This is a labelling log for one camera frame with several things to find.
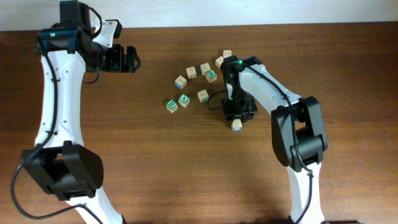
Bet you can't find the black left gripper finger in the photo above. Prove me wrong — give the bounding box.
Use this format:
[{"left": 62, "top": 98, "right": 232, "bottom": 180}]
[
  {"left": 126, "top": 60, "right": 141, "bottom": 73},
  {"left": 126, "top": 46, "right": 140, "bottom": 62}
]

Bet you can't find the wooden block blue L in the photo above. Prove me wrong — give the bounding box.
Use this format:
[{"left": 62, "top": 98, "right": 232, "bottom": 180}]
[{"left": 231, "top": 119, "right": 243, "bottom": 131}]

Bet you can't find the wooden block green N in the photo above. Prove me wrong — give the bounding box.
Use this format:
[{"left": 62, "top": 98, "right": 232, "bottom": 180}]
[{"left": 197, "top": 90, "right": 209, "bottom": 103}]

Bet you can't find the wooden block green R edge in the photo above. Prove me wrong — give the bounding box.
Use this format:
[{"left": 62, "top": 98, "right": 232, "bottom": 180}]
[{"left": 165, "top": 100, "right": 178, "bottom": 113}]

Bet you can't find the wooden block green V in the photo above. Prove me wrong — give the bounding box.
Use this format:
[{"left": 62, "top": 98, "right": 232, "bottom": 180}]
[{"left": 178, "top": 94, "right": 190, "bottom": 108}]

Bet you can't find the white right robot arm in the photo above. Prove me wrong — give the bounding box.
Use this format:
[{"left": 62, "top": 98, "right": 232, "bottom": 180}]
[{"left": 220, "top": 55, "right": 328, "bottom": 223}]

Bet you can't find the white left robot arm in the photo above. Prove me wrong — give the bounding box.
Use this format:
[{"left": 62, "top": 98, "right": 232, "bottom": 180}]
[{"left": 20, "top": 1, "right": 141, "bottom": 223}]

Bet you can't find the wooden block blue side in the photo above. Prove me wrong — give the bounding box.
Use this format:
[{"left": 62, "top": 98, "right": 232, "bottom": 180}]
[{"left": 175, "top": 75, "right": 187, "bottom": 90}]

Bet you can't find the wooden block red Q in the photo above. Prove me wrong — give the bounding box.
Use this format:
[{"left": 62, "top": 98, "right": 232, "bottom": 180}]
[{"left": 215, "top": 56, "right": 224, "bottom": 69}]

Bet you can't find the wooden block red 9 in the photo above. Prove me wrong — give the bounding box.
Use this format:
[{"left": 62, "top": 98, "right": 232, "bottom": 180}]
[{"left": 223, "top": 50, "right": 232, "bottom": 58}]

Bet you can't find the wooden block green side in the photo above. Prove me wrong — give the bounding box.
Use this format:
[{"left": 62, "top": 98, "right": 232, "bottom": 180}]
[{"left": 186, "top": 67, "right": 197, "bottom": 79}]

